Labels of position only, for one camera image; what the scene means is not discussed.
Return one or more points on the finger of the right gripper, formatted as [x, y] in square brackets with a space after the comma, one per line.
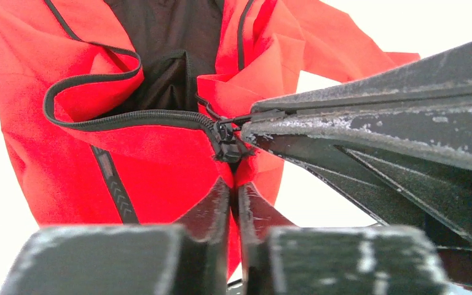
[446, 74]
[403, 162]

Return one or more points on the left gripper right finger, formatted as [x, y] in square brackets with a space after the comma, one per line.
[281, 258]

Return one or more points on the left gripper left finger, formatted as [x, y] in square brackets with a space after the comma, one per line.
[186, 257]

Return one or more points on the red jacket black lining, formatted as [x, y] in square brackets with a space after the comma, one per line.
[105, 105]

